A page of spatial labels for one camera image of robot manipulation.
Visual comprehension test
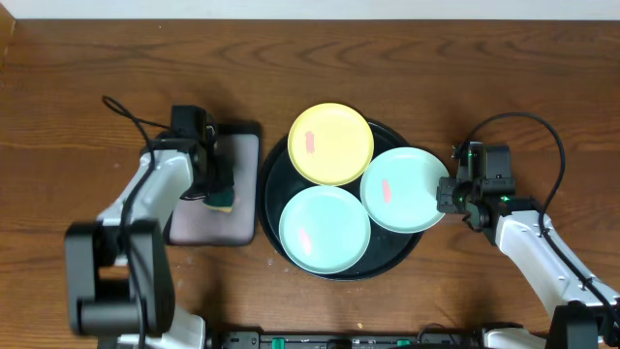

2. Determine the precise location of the green yellow sponge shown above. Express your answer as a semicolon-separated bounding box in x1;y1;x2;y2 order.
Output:
202;188;235;212

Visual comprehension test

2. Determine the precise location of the light green plate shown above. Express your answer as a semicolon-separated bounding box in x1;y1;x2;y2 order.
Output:
359;147;449;234
278;186;371;274

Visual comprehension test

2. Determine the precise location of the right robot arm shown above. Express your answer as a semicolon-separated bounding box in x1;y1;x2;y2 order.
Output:
436;142;619;348

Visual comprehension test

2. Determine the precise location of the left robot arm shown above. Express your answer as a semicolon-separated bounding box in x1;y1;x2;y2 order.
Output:
64;126;217;348

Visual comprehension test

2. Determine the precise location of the black rectangular tray grey mat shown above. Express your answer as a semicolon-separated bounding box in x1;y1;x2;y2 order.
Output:
164;121;262;246

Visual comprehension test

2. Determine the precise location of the yellow round plate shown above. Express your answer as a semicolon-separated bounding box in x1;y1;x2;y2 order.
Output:
287;103;374;186

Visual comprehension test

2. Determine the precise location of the light green plate front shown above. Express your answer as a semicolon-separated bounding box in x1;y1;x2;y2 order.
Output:
278;186;371;274

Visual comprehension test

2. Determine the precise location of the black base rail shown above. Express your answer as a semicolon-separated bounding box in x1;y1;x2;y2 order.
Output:
205;332;482;349

